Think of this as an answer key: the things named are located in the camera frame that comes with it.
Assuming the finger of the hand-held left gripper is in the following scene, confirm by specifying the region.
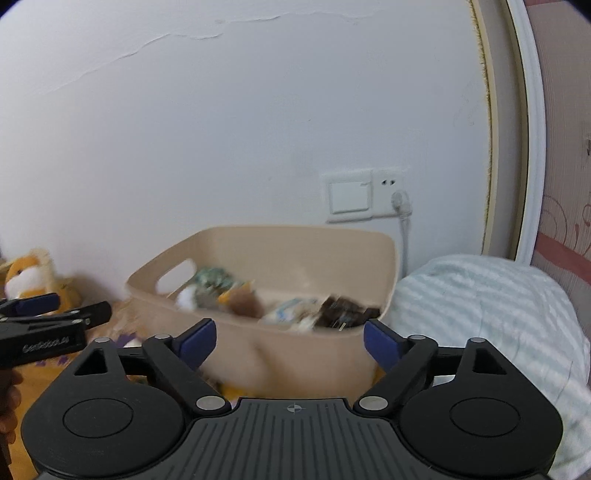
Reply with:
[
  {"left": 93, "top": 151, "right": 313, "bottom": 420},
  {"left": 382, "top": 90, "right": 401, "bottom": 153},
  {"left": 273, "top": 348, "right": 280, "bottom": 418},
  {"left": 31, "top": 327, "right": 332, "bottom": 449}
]
[
  {"left": 0, "top": 301, "right": 113, "bottom": 331},
  {"left": 0, "top": 292, "right": 61, "bottom": 319}
]

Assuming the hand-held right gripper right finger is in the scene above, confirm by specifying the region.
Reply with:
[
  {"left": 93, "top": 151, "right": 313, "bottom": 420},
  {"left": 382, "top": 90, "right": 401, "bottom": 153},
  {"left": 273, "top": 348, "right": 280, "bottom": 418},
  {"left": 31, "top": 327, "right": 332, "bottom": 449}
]
[{"left": 355, "top": 318, "right": 509, "bottom": 415}]

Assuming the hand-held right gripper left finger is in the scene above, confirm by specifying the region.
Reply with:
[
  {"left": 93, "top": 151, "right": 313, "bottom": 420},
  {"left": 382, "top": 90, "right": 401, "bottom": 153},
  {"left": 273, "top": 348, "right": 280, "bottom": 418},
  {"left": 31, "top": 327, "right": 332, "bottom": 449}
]
[{"left": 74, "top": 318, "right": 232, "bottom": 415}]

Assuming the white plush with red bow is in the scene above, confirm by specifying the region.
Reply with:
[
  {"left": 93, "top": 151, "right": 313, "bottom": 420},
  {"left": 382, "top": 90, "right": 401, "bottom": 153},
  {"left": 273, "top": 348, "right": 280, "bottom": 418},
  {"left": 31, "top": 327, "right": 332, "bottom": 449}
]
[{"left": 175, "top": 285, "right": 200, "bottom": 311}]

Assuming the brown plaid doll garment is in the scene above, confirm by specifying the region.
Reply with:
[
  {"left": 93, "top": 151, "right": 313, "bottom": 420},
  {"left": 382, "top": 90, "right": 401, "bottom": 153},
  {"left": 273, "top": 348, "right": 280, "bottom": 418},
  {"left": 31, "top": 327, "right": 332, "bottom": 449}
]
[{"left": 316, "top": 295, "right": 382, "bottom": 332}]

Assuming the brown squirrel plush toy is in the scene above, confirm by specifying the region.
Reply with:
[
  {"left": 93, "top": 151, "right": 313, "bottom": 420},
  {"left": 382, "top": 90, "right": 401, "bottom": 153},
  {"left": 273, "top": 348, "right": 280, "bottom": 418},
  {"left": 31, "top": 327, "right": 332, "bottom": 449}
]
[{"left": 217, "top": 285, "right": 265, "bottom": 320}]

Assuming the green plaid scrunchie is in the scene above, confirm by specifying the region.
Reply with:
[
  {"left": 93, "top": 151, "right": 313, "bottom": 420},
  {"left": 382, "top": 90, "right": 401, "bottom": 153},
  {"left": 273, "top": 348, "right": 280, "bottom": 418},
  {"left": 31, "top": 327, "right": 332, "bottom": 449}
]
[{"left": 191, "top": 267, "right": 234, "bottom": 297}]

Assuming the beige plastic container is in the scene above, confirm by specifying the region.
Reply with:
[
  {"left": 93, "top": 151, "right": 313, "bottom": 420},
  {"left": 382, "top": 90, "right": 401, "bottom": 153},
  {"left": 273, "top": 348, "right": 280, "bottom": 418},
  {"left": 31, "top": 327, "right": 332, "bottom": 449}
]
[{"left": 125, "top": 224, "right": 400, "bottom": 400}]

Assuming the blue and white packet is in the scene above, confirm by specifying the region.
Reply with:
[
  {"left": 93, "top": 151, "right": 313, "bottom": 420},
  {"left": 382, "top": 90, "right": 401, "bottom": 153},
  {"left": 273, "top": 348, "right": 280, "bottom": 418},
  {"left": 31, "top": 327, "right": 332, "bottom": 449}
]
[{"left": 260, "top": 297, "right": 320, "bottom": 325}]

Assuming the person's left hand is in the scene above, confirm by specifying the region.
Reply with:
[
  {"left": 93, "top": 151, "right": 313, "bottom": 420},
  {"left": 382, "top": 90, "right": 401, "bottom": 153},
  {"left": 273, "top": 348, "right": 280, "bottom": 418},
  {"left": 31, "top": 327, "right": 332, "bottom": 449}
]
[{"left": 0, "top": 368, "right": 25, "bottom": 438}]

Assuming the floral table mat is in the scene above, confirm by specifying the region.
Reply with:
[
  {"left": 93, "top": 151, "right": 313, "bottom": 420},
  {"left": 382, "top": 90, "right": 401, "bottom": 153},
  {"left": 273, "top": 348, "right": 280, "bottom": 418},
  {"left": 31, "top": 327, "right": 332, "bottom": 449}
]
[{"left": 18, "top": 298, "right": 149, "bottom": 385}]

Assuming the orange hamster plush toy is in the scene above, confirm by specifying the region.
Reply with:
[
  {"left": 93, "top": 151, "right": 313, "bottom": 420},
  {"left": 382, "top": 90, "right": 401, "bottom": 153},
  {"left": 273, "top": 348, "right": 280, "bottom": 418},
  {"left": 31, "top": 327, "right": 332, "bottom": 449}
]
[{"left": 4, "top": 248, "right": 78, "bottom": 316}]

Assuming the blue striped blanket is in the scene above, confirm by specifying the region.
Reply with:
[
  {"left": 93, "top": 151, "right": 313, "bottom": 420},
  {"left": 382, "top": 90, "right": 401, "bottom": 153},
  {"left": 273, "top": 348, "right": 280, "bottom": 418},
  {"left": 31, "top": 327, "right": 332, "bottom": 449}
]
[{"left": 382, "top": 253, "right": 591, "bottom": 480}]

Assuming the white wall socket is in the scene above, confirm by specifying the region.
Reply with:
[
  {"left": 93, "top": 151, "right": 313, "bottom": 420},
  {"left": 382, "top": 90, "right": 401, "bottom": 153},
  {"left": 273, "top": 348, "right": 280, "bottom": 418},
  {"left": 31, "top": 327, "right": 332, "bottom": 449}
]
[{"left": 371, "top": 170, "right": 411, "bottom": 219}]

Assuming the white door frame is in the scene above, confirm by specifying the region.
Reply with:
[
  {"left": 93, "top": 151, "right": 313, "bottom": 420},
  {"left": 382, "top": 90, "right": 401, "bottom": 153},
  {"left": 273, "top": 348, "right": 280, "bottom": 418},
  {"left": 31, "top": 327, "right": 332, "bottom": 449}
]
[{"left": 470, "top": 0, "right": 549, "bottom": 267}]

